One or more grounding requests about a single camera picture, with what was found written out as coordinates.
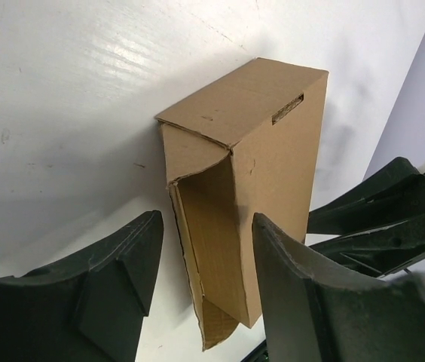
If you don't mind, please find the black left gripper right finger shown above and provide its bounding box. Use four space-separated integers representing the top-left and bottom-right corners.
252 213 425 361

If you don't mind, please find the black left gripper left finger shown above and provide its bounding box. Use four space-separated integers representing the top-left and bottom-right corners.
0 210 164 361

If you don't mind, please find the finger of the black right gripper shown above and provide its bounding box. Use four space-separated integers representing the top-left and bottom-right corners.
310 213 425 278
308 157 425 234

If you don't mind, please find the brown cardboard box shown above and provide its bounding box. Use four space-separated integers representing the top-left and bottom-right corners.
156 58 329 350

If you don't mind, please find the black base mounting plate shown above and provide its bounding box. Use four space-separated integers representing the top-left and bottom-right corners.
241 340 269 362

